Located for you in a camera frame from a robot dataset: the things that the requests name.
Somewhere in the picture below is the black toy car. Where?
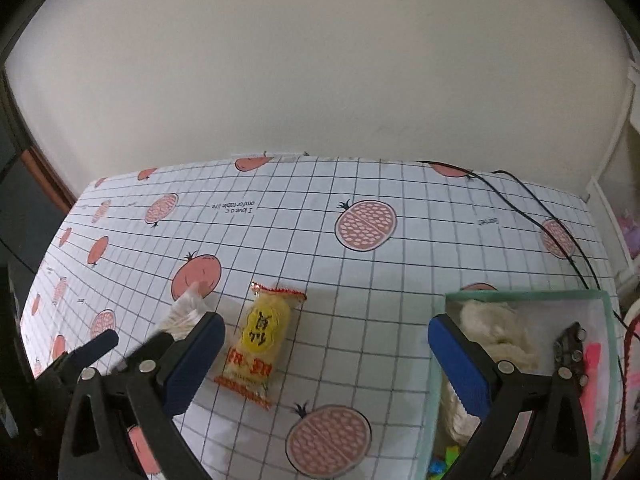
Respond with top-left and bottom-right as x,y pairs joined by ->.
553,322 -> 589,394

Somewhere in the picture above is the cream lace scrunchie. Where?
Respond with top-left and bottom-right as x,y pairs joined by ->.
440,300 -> 539,446

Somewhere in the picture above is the bag of white beads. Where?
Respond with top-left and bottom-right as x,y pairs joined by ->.
157,282 -> 209,341

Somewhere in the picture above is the yellow rice cracker packet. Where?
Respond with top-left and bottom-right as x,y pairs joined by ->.
214,282 -> 307,410

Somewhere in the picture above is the pink hair roller clip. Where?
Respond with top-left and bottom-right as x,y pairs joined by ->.
580,342 -> 602,439

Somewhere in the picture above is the green plastic toy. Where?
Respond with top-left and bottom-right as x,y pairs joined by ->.
426,445 -> 460,480

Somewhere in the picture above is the crocheted pink red mat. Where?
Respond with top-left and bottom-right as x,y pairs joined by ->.
606,300 -> 639,479

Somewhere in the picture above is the mint green shallow box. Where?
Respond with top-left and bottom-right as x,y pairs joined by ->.
435,289 -> 622,479

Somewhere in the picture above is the pink item in shelf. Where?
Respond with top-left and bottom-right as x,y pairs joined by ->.
617,211 -> 640,259

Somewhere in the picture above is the dark wooden cabinet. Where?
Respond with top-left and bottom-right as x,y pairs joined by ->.
0,72 -> 75,306

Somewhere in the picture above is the white shelf unit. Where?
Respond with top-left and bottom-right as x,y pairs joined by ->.
586,61 -> 639,298

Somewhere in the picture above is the pomegranate grid tablecloth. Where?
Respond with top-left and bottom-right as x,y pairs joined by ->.
21,157 -> 615,479

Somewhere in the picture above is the black cable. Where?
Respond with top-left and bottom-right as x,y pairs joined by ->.
491,169 -> 604,291
416,160 -> 626,331

